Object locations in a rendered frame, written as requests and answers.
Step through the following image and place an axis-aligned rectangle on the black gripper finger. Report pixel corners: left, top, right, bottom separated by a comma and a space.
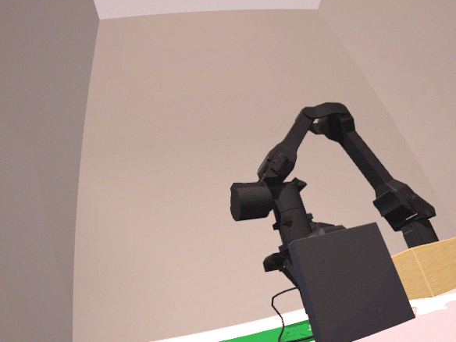
279, 265, 299, 287

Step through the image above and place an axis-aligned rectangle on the green circuit board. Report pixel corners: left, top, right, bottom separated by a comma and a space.
219, 319, 315, 342

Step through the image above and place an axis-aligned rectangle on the black square panel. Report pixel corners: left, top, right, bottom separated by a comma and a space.
288, 222, 416, 342

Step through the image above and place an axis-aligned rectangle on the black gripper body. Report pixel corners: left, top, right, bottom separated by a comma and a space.
263, 208, 347, 272

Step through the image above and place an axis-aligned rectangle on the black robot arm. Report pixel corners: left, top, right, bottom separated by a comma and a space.
230, 102, 439, 249

